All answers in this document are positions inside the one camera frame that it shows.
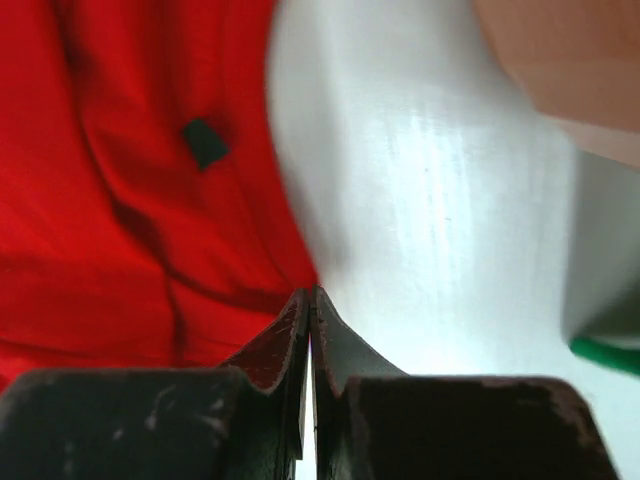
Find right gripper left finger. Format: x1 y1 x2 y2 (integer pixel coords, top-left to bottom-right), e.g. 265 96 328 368
1 290 309 479

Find orange plastic basket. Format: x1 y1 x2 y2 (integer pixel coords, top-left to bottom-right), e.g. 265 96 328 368
474 0 639 168

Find green t-shirt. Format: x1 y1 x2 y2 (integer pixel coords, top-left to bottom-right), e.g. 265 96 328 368
569 337 640 377

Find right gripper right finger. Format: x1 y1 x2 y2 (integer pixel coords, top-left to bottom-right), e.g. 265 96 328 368
310 287 617 479

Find red teddy bear t-shirt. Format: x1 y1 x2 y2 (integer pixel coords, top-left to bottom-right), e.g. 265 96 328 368
1 1 317 385

